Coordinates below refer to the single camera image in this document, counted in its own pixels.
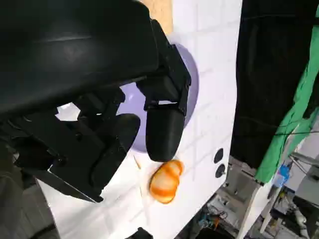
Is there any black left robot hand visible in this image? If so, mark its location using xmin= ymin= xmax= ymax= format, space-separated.
xmin=0 ymin=0 xmax=192 ymax=204

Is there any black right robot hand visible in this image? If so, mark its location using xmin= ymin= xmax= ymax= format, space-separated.
xmin=129 ymin=227 xmax=153 ymax=239

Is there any beige towel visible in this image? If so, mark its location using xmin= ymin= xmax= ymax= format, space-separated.
xmin=149 ymin=0 xmax=174 ymax=36

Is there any orange and white bread roll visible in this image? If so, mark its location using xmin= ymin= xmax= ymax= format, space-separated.
xmin=149 ymin=160 xmax=185 ymax=205

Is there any white table leg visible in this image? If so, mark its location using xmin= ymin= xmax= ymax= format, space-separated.
xmin=236 ymin=178 xmax=276 ymax=239

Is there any lilac plate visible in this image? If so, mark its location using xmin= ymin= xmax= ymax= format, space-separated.
xmin=115 ymin=43 xmax=200 ymax=153

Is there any blue plastic object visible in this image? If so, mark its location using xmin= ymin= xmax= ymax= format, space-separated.
xmin=274 ymin=163 xmax=292 ymax=188

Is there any green cloth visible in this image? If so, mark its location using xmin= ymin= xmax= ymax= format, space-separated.
xmin=256 ymin=23 xmax=319 ymax=185

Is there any black backdrop curtain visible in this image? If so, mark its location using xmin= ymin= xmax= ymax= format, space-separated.
xmin=229 ymin=0 xmax=319 ymax=170

